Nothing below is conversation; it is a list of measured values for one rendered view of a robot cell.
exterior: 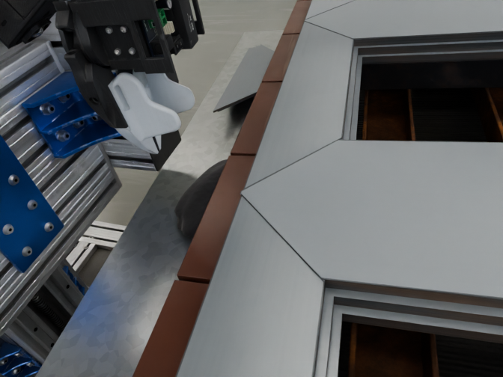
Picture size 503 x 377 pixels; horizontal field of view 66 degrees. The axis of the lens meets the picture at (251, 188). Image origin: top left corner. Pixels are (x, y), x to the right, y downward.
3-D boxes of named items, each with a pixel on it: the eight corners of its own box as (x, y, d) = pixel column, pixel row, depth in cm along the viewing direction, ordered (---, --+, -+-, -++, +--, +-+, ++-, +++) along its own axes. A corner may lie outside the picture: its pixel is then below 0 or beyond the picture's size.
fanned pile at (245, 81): (304, 43, 103) (303, 28, 101) (276, 128, 76) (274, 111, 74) (259, 46, 107) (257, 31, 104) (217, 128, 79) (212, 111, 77)
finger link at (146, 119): (189, 173, 35) (157, 79, 29) (131, 170, 37) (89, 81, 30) (200, 152, 37) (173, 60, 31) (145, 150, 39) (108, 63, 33)
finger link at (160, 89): (200, 152, 37) (173, 60, 31) (145, 150, 39) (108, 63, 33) (210, 133, 39) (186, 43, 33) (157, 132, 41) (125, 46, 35)
